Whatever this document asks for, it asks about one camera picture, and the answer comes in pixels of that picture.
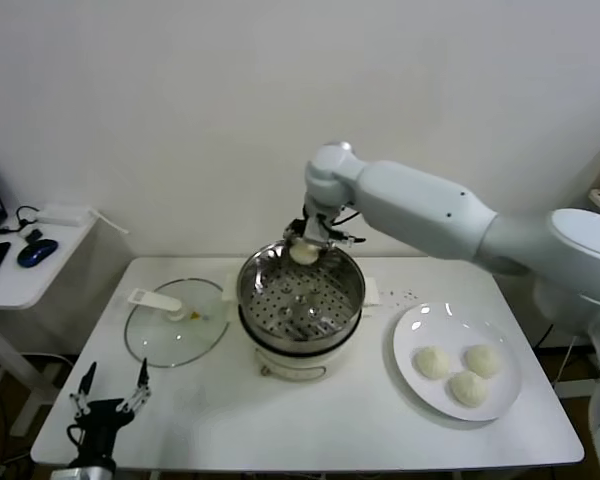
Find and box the glass lid with white handle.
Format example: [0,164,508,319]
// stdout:
[124,278,231,370]

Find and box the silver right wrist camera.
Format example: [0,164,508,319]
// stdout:
[301,213,331,245]

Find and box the blue computer mouse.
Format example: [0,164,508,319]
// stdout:
[16,238,60,269]

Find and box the white long cable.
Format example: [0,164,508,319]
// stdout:
[549,333,580,389]

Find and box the white furniture foot bar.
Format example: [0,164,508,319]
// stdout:
[552,349,600,399]

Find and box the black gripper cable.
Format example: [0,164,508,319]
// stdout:
[67,423,89,451]
[329,208,367,247]

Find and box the stainless steel steamer basket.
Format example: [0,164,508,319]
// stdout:
[221,239,381,355]

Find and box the white steamed baozi bun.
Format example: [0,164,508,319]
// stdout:
[447,370,490,409]
[463,343,504,379]
[288,238,321,266]
[412,345,451,380]

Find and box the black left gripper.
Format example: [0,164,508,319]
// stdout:
[69,358,152,469]

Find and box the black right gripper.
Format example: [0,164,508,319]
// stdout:
[282,217,339,254]

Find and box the black thin cable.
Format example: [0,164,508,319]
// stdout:
[0,206,44,236]

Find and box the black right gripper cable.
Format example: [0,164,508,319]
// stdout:
[329,208,367,247]

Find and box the white side table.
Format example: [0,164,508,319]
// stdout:
[0,204,101,442]

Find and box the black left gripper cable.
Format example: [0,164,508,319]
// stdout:
[67,423,89,451]

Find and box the white adapter box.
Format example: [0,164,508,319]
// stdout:
[37,203,89,227]

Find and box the black cable with adapter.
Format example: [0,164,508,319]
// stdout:
[533,323,556,350]

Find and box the white short cable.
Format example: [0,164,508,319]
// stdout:
[87,209,130,235]

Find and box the white round plate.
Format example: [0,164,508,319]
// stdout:
[392,301,524,422]

